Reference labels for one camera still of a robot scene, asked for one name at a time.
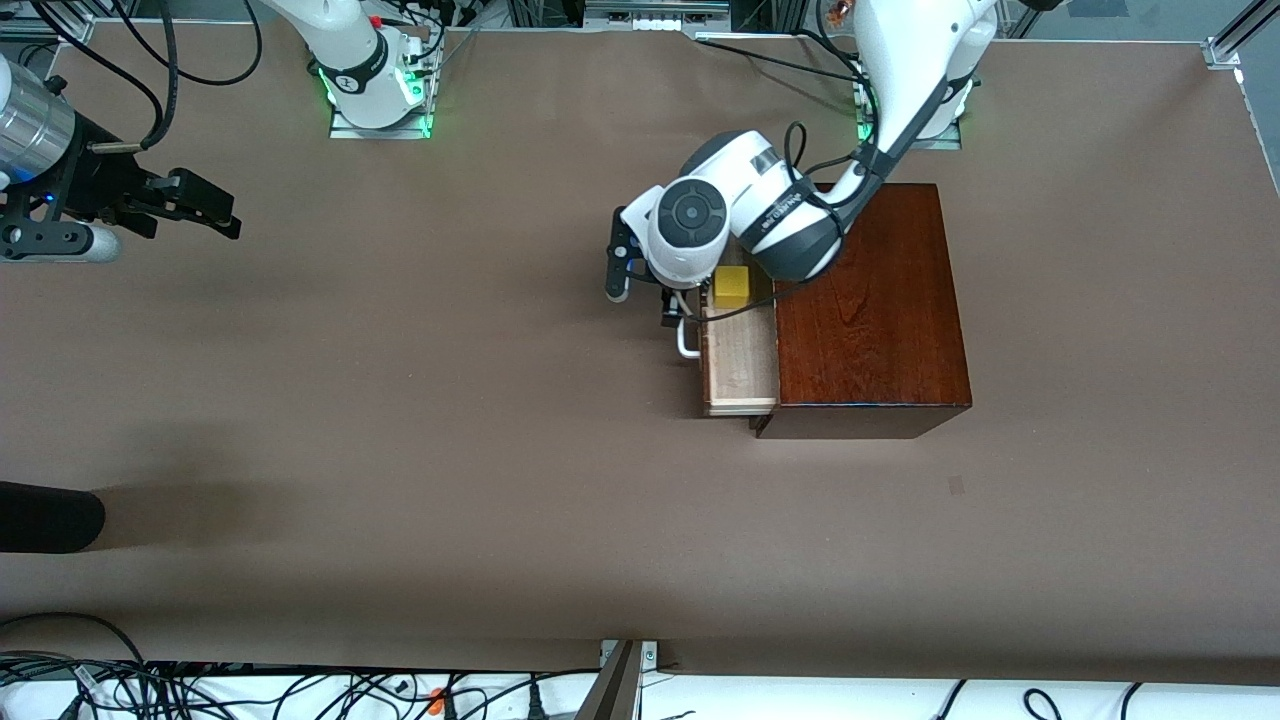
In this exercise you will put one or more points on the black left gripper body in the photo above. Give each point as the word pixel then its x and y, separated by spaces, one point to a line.
pixel 671 305

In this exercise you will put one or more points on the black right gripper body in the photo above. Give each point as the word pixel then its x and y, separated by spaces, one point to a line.
pixel 95 183

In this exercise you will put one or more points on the yellow cube block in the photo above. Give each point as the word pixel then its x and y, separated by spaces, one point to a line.
pixel 732 288

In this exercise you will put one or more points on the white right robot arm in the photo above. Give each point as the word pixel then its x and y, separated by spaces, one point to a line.
pixel 345 40

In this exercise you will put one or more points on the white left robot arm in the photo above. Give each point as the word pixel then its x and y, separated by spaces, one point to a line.
pixel 790 220

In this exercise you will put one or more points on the dark wooden cabinet box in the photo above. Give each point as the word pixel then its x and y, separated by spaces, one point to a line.
pixel 880 330

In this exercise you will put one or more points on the white power strip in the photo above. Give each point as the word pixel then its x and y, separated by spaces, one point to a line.
pixel 655 24

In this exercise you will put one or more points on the black cylinder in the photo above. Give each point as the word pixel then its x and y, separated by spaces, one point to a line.
pixel 50 517

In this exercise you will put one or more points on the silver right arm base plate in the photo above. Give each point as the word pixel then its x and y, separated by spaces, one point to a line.
pixel 345 132

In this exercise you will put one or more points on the long aluminium frame profile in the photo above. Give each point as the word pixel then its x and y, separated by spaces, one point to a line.
pixel 20 30

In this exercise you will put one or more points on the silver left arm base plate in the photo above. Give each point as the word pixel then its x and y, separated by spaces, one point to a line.
pixel 950 142

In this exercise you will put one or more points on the silver bracket with dark post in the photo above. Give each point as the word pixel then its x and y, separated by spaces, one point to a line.
pixel 615 690

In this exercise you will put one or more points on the aluminium frame profile with bracket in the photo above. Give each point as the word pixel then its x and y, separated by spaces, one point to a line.
pixel 1225 48

